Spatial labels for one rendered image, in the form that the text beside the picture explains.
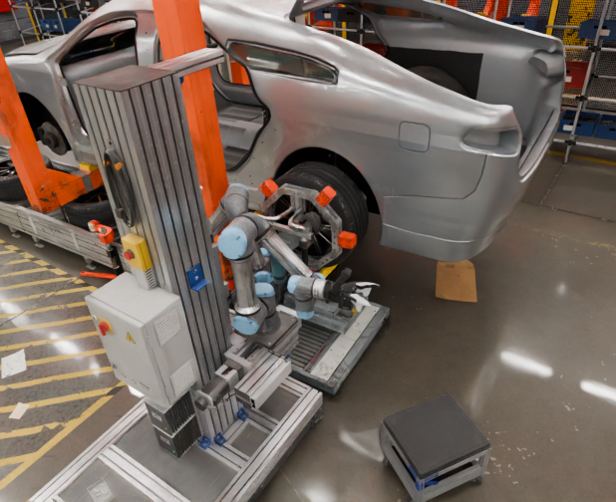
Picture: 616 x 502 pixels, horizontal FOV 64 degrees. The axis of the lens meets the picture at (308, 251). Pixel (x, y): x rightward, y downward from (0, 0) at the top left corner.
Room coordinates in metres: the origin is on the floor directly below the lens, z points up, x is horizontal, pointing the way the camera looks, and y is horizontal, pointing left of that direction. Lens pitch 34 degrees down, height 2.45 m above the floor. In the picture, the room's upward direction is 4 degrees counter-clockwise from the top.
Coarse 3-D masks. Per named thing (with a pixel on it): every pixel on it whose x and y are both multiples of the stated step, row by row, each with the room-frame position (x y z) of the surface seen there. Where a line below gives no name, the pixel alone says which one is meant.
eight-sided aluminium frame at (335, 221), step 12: (276, 192) 2.66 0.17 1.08; (288, 192) 2.61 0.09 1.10; (300, 192) 2.57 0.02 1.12; (312, 192) 2.55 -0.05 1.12; (264, 204) 2.71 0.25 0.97; (324, 216) 2.48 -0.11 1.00; (336, 216) 2.49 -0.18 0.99; (336, 228) 2.43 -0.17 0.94; (336, 240) 2.44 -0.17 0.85; (336, 252) 2.44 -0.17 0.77; (312, 264) 2.54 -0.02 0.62; (324, 264) 2.49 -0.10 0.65
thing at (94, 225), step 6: (90, 222) 3.45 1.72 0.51; (96, 222) 3.44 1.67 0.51; (90, 228) 3.43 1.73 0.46; (96, 228) 3.42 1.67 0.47; (108, 228) 3.36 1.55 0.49; (102, 234) 3.25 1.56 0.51; (108, 234) 3.25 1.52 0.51; (114, 234) 3.34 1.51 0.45; (102, 240) 3.24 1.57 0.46; (108, 240) 3.24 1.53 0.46; (90, 276) 3.33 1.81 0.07; (96, 276) 3.32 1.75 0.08; (102, 276) 3.30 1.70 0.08; (108, 276) 3.28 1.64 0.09; (114, 276) 3.25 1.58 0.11
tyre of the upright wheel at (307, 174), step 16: (288, 176) 2.71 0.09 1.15; (304, 176) 2.65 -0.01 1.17; (320, 176) 2.66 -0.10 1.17; (336, 176) 2.69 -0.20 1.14; (352, 192) 2.63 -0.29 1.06; (272, 208) 2.80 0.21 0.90; (336, 208) 2.53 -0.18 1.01; (352, 208) 2.54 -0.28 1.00; (352, 224) 2.49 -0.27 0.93; (368, 224) 2.66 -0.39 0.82
